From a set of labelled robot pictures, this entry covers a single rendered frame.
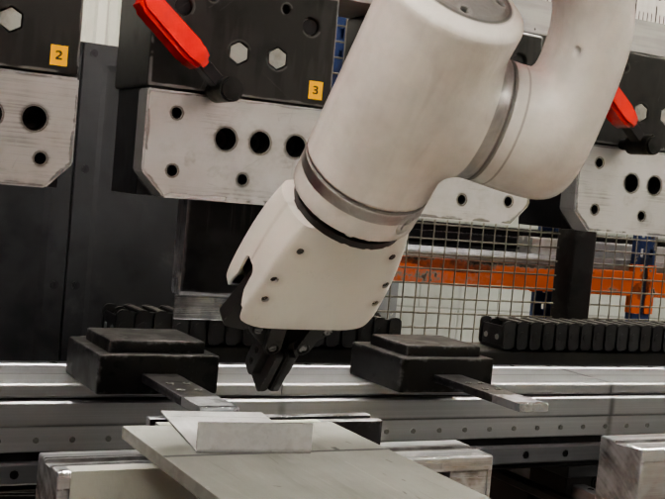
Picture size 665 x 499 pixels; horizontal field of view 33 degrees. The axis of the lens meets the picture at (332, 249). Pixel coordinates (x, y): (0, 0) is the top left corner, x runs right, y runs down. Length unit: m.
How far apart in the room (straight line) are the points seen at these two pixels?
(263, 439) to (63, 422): 0.34
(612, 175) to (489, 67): 0.44
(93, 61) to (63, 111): 0.58
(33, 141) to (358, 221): 0.25
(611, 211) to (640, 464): 0.25
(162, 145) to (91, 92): 0.56
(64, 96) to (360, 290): 0.25
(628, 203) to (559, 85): 0.41
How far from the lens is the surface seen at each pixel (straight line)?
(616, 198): 1.05
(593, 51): 0.66
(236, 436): 0.81
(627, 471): 1.16
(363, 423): 0.96
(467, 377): 1.22
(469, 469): 1.02
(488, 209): 0.97
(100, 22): 5.12
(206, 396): 0.99
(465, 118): 0.64
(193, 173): 0.84
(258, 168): 0.86
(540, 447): 1.39
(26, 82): 0.80
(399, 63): 0.62
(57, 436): 1.12
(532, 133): 0.66
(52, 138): 0.81
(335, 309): 0.76
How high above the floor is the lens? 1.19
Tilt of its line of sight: 3 degrees down
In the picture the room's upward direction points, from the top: 5 degrees clockwise
